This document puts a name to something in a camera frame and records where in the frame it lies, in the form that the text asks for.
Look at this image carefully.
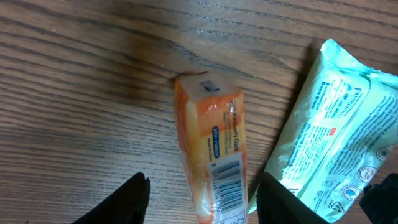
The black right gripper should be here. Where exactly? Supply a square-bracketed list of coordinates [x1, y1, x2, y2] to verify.
[359, 173, 397, 224]

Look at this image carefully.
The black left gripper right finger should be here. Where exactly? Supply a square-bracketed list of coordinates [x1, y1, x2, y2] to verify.
[256, 172, 328, 224]

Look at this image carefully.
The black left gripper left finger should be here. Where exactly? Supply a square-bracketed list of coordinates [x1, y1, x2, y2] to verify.
[73, 172, 150, 224]

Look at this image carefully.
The teal orange snack packet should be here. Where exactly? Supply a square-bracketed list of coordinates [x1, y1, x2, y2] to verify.
[265, 39, 397, 223]

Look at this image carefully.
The small orange white box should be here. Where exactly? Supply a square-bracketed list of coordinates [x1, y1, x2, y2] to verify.
[174, 72, 248, 224]

